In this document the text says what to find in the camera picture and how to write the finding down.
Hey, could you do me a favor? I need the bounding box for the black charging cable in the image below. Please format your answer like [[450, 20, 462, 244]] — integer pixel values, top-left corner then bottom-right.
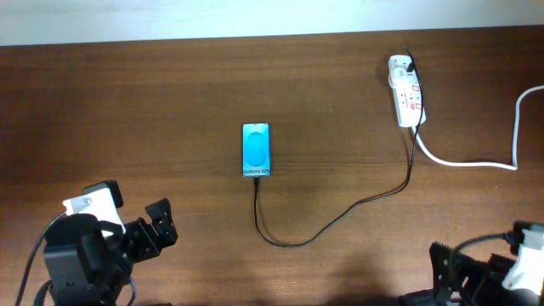
[[252, 47, 426, 249]]

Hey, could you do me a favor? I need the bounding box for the blue Galaxy S25 smartphone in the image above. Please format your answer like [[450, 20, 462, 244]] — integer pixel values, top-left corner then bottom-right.
[[241, 122, 271, 177]]

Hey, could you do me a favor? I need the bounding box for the white power strip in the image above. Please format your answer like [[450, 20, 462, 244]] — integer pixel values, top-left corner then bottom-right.
[[388, 54, 426, 128]]

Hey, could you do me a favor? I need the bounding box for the white charger adapter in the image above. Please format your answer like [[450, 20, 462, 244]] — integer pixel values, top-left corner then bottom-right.
[[388, 66, 419, 88]]

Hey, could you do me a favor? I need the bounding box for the white power strip cord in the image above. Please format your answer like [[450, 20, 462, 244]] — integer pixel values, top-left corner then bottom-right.
[[410, 84, 544, 172]]

